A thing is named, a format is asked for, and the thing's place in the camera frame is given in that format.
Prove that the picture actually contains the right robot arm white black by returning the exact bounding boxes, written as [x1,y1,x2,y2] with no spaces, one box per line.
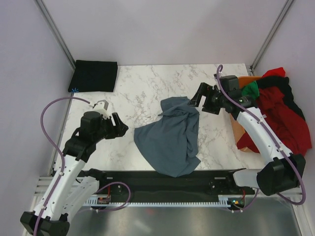
[190,76,306,201]

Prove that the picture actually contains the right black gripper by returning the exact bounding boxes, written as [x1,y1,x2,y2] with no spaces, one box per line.
[188,83,227,115]

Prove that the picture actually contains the green t shirt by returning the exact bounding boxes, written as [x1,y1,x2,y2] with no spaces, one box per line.
[242,81,260,100]

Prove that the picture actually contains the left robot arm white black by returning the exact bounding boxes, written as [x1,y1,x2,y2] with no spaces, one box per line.
[20,111,128,236]

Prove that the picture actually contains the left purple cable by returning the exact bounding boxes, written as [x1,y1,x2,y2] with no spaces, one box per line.
[34,97,91,236]

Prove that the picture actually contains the right aluminium frame post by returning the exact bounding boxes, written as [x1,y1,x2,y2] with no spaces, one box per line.
[246,0,295,75]

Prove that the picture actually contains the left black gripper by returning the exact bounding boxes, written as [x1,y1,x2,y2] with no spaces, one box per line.
[93,113,128,143]

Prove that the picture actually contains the purple cable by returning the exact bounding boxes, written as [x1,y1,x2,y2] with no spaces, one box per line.
[34,97,91,236]
[216,64,307,205]

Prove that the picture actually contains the left aluminium frame post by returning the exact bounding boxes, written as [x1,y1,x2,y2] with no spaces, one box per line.
[34,0,75,69]

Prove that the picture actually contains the black t shirt in basket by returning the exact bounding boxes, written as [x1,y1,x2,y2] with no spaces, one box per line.
[256,76,305,120]

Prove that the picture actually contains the aluminium frame extrusion base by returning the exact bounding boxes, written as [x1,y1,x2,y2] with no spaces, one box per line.
[34,177,53,196]

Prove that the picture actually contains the blue-grey t shirt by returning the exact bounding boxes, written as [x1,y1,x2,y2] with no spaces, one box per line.
[134,97,201,177]

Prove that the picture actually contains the white slotted cable duct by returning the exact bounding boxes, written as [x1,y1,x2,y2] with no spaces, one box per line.
[83,195,245,208]

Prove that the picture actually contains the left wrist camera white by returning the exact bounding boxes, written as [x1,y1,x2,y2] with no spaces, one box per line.
[90,100,110,119]

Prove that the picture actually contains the red t shirt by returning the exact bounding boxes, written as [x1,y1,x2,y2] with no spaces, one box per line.
[237,67,313,157]

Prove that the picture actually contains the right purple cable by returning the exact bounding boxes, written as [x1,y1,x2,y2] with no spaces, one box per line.
[216,64,307,205]

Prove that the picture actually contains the folded black t shirt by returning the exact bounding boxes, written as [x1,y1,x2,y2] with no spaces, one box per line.
[68,60,118,93]

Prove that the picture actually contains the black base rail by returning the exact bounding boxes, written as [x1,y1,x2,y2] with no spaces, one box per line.
[78,168,259,204]

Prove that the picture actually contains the aluminium frame post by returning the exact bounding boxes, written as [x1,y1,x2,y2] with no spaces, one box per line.
[246,0,295,75]
[34,0,75,69]

